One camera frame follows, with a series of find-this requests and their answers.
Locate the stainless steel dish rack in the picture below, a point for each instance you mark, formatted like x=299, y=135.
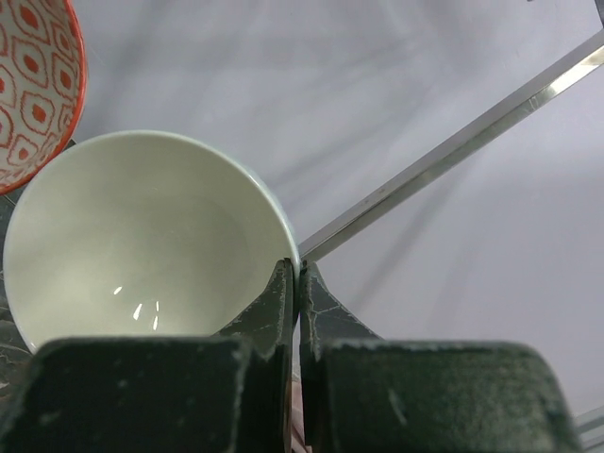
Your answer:
x=495, y=235

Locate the plain white bowl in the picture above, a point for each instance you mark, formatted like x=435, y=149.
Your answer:
x=140, y=233

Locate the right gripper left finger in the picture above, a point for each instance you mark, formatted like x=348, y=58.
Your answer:
x=227, y=392

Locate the red patterned bowl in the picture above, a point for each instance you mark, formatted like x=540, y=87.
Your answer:
x=44, y=75

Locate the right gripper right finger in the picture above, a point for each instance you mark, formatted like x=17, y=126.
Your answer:
x=362, y=393

